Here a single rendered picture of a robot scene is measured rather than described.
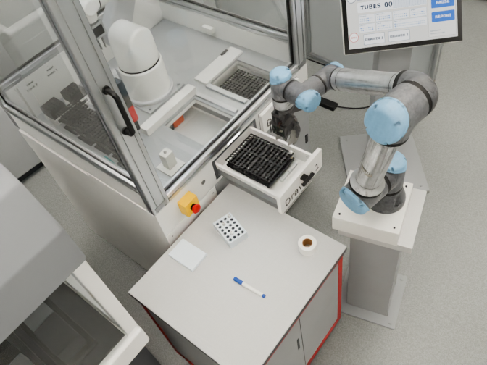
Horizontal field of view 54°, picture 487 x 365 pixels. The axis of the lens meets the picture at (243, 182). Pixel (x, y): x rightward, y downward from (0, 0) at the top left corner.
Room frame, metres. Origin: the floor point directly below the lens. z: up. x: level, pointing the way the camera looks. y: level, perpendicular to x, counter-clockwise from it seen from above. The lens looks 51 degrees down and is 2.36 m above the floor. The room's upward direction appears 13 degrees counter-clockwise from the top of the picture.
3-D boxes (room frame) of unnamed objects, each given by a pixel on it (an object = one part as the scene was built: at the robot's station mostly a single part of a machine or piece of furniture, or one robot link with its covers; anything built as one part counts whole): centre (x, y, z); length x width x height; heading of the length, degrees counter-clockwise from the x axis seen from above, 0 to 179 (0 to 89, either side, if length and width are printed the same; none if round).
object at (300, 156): (1.32, -0.08, 0.86); 0.40 x 0.26 x 0.06; 42
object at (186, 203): (1.17, 0.23, 0.88); 0.07 x 0.05 x 0.07; 132
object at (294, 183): (1.16, -0.22, 0.87); 0.29 x 0.02 x 0.11; 132
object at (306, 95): (1.21, -0.27, 1.27); 0.11 x 0.11 x 0.08; 31
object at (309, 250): (0.93, -0.18, 0.78); 0.07 x 0.07 x 0.04
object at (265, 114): (1.61, -0.24, 0.87); 0.29 x 0.02 x 0.11; 132
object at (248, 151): (1.31, -0.09, 0.87); 0.22 x 0.18 x 0.06; 42
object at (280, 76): (1.28, -0.21, 1.27); 0.09 x 0.08 x 0.11; 31
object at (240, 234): (1.07, 0.09, 0.78); 0.12 x 0.08 x 0.04; 24
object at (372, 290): (1.02, -0.51, 0.38); 0.30 x 0.30 x 0.76; 56
